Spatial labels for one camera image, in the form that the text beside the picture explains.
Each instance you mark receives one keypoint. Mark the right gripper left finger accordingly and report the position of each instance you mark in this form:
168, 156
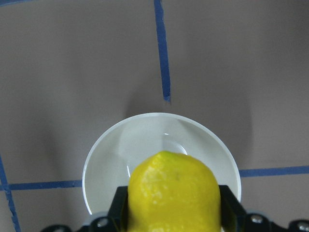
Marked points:
118, 212

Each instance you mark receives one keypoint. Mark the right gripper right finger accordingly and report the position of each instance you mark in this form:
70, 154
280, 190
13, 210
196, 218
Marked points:
232, 213

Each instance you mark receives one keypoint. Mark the yellow lemon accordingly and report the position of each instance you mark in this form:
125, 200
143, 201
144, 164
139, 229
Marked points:
173, 192

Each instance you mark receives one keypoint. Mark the white bowl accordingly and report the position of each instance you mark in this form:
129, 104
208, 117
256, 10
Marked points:
120, 149

